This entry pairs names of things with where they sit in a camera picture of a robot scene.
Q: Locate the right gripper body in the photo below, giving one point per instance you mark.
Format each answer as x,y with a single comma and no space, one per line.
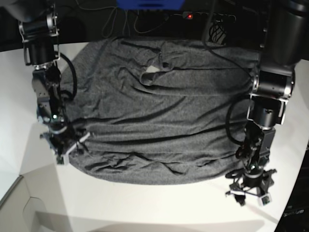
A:
63,141

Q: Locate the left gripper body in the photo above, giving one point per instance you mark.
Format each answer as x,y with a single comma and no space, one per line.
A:
255,183

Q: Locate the grey t-shirt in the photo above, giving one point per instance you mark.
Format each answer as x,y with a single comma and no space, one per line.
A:
157,109

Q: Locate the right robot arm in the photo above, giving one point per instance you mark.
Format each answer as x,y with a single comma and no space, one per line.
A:
52,87

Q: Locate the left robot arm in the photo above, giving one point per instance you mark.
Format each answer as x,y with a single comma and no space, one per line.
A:
252,117

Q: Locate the blue box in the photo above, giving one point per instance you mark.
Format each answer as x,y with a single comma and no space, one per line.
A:
150,4

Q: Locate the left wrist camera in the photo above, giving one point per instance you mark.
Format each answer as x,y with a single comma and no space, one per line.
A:
265,199

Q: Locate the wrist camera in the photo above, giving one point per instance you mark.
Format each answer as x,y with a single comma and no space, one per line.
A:
265,199
62,160

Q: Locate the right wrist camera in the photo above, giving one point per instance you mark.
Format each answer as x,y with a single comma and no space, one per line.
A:
62,160

